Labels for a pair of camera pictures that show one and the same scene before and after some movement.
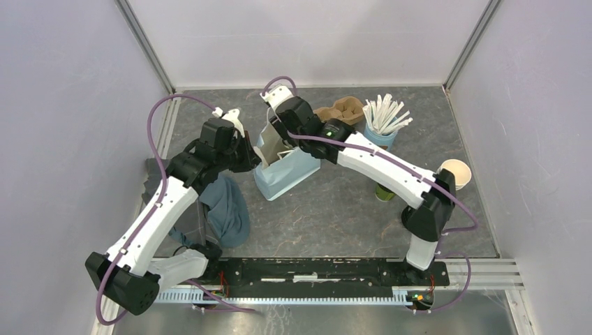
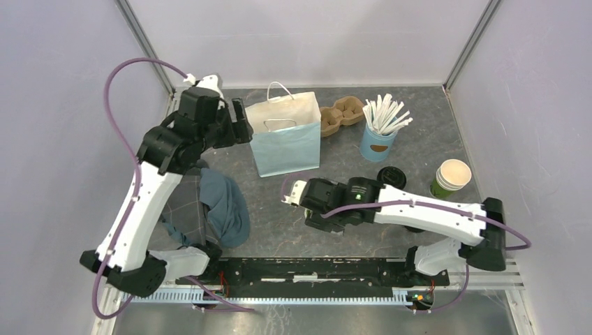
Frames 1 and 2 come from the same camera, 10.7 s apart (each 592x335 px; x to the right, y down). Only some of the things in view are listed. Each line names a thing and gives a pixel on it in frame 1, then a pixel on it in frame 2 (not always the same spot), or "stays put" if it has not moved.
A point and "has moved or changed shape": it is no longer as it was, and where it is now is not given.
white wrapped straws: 384,116 stays put
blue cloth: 227,211 stays put
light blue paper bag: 280,167 has moved or changed shape
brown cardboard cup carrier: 348,109 stays put
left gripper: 251,160 -> 241,130
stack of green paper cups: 461,169 stays put
